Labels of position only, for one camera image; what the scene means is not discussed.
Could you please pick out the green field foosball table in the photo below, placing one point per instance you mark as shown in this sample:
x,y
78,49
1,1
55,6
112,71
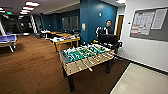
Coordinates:
x,y
86,56

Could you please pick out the dark framed window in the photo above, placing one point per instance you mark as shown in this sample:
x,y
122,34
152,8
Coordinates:
x,y
74,22
65,22

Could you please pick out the person in black top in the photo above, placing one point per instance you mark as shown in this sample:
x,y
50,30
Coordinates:
x,y
107,29

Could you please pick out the brown wooden door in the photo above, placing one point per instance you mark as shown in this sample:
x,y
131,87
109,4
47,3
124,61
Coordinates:
x,y
119,27

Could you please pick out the rectangular ceiling light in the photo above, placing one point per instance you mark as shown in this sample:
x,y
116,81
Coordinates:
x,y
24,11
32,4
27,8

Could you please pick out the blue ping-pong table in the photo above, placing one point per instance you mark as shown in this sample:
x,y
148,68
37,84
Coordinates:
x,y
7,39

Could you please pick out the yellow wall sign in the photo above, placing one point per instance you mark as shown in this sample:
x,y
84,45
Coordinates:
x,y
83,26

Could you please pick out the grey wall notice board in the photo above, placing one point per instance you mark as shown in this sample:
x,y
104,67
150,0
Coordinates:
x,y
148,23

